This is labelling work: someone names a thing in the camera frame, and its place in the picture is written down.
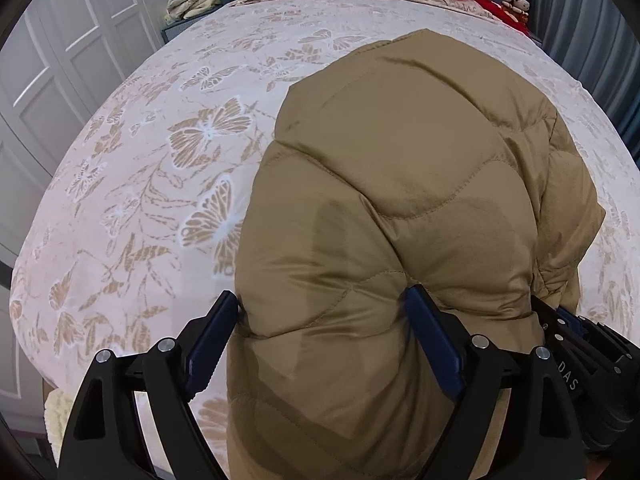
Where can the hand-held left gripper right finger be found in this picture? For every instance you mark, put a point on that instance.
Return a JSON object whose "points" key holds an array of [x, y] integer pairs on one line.
{"points": [[432, 345]]}

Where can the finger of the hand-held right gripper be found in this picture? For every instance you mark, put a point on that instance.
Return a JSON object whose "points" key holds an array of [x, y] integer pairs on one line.
{"points": [[560, 330]]}

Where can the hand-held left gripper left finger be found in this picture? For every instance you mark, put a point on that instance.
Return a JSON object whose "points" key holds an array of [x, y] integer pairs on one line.
{"points": [[212, 345]]}

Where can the tan puffer jacket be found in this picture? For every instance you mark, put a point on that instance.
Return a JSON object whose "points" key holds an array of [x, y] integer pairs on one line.
{"points": [[400, 185]]}

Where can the pink floral bedspread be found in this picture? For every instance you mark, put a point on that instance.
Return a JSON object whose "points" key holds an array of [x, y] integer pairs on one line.
{"points": [[150, 185]]}

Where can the cream fluffy cloth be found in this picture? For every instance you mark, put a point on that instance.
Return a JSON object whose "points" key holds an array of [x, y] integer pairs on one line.
{"points": [[57, 420]]}

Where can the grey curtain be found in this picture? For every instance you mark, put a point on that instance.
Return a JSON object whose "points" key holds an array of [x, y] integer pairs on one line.
{"points": [[590, 35]]}

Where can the grey bedside table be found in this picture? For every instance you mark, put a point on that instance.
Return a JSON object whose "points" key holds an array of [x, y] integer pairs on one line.
{"points": [[180, 27]]}

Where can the small stuffed toy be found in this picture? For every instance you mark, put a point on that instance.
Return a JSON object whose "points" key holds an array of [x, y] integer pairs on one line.
{"points": [[515, 2]]}

